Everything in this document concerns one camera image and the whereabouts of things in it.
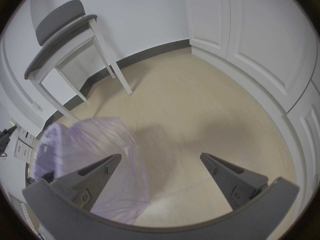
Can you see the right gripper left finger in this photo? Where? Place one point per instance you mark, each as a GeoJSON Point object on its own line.
{"type": "Point", "coordinates": [92, 181]}

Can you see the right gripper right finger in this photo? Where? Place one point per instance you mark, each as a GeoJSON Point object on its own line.
{"type": "Point", "coordinates": [232, 184]}

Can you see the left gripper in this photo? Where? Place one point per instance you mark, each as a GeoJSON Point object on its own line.
{"type": "Point", "coordinates": [3, 139]}

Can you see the purple plastic bag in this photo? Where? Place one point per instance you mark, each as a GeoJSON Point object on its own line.
{"type": "Point", "coordinates": [112, 139]}

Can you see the white trash bin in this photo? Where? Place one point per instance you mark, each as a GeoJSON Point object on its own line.
{"type": "Point", "coordinates": [57, 144]}

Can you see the white chest of drawers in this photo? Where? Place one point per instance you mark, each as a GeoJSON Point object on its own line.
{"type": "Point", "coordinates": [25, 145]}

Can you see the white chair grey seat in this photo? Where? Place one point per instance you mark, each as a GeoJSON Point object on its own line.
{"type": "Point", "coordinates": [60, 16]}

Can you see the white wardrobe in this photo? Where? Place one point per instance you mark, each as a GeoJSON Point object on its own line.
{"type": "Point", "coordinates": [262, 34]}

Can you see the white wall socket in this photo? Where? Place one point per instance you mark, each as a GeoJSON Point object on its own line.
{"type": "Point", "coordinates": [36, 106]}

